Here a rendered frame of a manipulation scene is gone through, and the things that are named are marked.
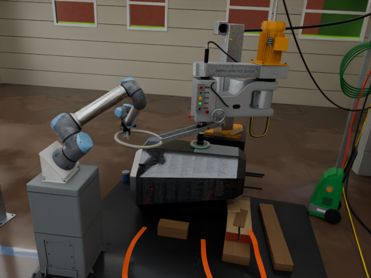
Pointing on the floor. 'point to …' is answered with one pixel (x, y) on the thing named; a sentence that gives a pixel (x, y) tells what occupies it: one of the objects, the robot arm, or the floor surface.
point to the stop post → (4, 211)
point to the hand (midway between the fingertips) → (126, 137)
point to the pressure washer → (330, 192)
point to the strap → (201, 255)
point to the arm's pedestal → (67, 223)
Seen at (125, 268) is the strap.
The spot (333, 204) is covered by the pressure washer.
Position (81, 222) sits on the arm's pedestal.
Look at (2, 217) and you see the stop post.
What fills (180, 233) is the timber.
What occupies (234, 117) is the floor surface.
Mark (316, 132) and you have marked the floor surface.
